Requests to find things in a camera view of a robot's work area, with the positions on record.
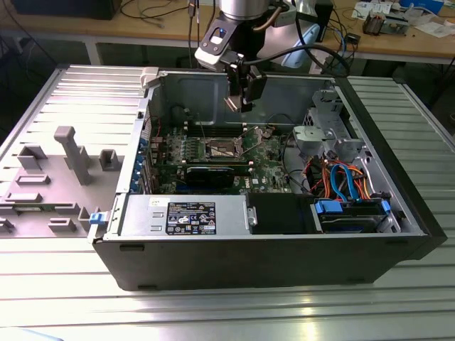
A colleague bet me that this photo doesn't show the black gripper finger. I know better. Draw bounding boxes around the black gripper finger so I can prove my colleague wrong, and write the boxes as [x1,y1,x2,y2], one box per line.
[242,66,268,114]
[227,62,247,99]

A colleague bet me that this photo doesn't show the silver CPU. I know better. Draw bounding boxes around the silver CPU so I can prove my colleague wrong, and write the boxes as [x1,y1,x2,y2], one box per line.
[223,94,246,113]

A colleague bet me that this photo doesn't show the CPU socket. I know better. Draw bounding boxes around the CPU socket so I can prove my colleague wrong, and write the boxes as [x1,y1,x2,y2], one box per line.
[200,136,246,161]

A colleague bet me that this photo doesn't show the tall black box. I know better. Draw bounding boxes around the tall black box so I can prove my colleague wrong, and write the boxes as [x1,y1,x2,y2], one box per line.
[314,0,334,43]

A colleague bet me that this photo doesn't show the metal drive cage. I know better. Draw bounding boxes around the metal drive cage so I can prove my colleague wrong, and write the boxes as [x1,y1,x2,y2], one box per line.
[291,88,373,168]

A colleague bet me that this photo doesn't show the green motherboard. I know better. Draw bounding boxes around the green motherboard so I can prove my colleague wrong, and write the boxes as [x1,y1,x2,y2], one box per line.
[149,122,296,195]

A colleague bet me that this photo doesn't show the pale grey case latch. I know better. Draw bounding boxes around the pale grey case latch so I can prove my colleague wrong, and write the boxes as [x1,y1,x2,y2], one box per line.
[139,66,160,90]

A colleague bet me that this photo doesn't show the black graphics card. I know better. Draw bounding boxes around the black graphics card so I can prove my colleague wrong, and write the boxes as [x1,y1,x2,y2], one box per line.
[156,160,254,190]

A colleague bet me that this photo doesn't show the white paper sheets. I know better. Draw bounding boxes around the white paper sheets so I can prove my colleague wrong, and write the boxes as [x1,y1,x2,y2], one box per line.
[351,0,395,21]
[415,13,455,38]

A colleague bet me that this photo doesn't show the small heat sink assembly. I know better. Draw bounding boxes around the small heat sink assembly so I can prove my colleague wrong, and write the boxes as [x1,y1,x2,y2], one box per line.
[362,10,385,36]

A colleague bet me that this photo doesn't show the green circuit board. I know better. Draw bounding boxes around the green circuit board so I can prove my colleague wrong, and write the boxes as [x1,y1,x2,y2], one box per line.
[383,13,410,36]

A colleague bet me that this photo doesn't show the grey power supply unit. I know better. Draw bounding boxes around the grey power supply unit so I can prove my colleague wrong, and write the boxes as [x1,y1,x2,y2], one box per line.
[119,193,250,237]

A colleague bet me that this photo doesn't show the hard disk in blue carrier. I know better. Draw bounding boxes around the hard disk in blue carrier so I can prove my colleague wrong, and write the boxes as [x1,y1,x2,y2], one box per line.
[309,198,392,235]

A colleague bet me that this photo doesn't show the wooden workbench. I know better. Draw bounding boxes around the wooden workbench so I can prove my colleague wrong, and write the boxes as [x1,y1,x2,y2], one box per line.
[0,0,455,67]

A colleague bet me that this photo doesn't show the blue cardboard box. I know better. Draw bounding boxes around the blue cardboard box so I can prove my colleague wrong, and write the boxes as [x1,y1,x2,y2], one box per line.
[400,0,445,15]

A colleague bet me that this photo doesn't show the black PC case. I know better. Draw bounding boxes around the black PC case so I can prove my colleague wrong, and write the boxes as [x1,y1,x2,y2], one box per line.
[87,65,448,293]

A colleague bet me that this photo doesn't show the wide black equipment case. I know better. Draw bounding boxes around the wide black equipment case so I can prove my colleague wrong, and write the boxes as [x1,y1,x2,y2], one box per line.
[9,0,120,21]

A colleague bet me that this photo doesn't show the grey parts rack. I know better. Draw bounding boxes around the grey parts rack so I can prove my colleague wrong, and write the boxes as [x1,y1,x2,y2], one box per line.
[0,126,125,239]

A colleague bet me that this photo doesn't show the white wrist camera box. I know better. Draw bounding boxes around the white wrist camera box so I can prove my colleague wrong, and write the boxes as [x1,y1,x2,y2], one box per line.
[193,19,247,72]

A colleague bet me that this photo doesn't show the black camera cable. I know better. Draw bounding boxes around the black camera cable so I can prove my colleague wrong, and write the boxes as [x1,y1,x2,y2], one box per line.
[245,45,351,77]

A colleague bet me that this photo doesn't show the thick black cable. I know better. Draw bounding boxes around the thick black cable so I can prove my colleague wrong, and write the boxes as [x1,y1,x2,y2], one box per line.
[279,133,312,195]

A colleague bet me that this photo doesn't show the black connector with coloured wires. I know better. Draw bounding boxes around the black connector with coloured wires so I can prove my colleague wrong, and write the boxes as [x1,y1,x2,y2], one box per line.
[301,156,324,195]

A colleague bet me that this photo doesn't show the orange data cable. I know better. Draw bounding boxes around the orange data cable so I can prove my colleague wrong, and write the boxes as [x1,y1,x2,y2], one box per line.
[341,161,374,200]
[321,161,335,198]

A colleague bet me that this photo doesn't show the blue data cable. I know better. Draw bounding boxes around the blue data cable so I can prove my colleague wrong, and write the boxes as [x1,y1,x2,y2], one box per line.
[329,161,360,203]

